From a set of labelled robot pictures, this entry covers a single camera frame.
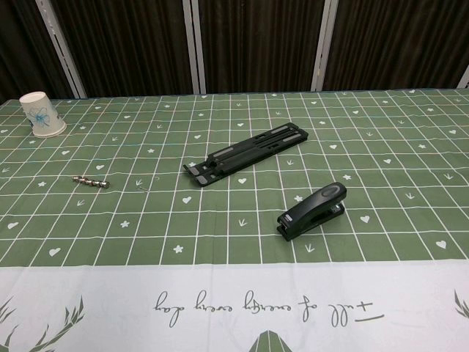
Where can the black stapler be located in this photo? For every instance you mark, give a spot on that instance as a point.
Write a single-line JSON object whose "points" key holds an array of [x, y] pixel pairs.
{"points": [[311, 212]]}

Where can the white floral paper cup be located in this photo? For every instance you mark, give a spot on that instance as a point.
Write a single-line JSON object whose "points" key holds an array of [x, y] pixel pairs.
{"points": [[41, 113]]}

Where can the dark white-framed screen panel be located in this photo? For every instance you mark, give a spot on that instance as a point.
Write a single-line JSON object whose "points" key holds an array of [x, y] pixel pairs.
{"points": [[128, 44], [264, 44], [22, 47], [399, 44]]}

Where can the black folding laptop stand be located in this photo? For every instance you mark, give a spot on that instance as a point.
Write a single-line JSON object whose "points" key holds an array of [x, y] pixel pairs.
{"points": [[249, 154]]}

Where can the green grid patterned tablecloth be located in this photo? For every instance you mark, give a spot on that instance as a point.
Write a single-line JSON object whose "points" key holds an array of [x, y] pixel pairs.
{"points": [[234, 278]]}

